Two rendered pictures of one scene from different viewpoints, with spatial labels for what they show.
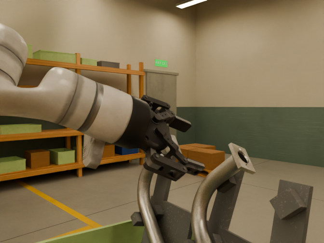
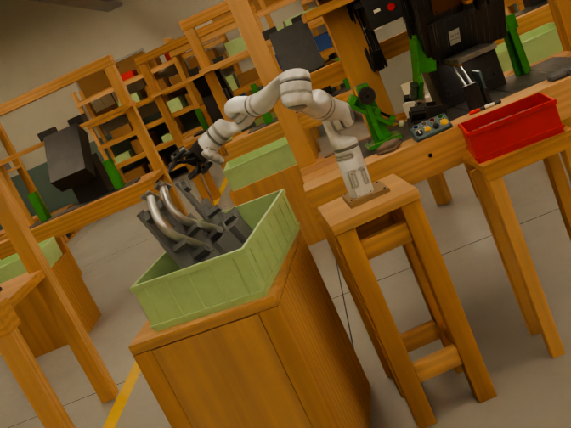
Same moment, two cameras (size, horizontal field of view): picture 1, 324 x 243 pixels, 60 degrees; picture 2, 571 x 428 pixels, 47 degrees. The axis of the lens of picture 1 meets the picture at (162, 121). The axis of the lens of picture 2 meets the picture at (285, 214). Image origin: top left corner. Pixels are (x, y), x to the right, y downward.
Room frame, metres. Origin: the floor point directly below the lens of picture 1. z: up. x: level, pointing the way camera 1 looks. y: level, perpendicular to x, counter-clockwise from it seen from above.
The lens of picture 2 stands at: (1.69, 1.89, 1.46)
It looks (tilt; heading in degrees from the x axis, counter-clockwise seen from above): 13 degrees down; 231
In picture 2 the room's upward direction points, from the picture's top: 24 degrees counter-clockwise
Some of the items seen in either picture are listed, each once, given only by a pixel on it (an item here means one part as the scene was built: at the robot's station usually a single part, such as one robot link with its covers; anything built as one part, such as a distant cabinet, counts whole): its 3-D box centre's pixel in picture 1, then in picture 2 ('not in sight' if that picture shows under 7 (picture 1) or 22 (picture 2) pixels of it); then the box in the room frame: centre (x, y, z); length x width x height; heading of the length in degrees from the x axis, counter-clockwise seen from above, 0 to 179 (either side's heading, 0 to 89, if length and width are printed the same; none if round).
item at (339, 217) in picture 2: not in sight; (365, 203); (0.04, 0.29, 0.83); 0.32 x 0.32 x 0.04; 51
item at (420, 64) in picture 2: not in sight; (421, 57); (-0.69, 0.22, 1.17); 0.13 x 0.12 x 0.20; 137
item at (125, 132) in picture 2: not in sight; (172, 114); (-5.33, -8.62, 1.11); 3.01 x 0.54 x 2.23; 134
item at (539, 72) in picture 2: not in sight; (456, 109); (-0.79, 0.23, 0.89); 1.10 x 0.42 x 0.02; 137
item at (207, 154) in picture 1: (202, 158); not in sight; (5.53, -0.80, 0.22); 1.20 x 0.81 x 0.44; 39
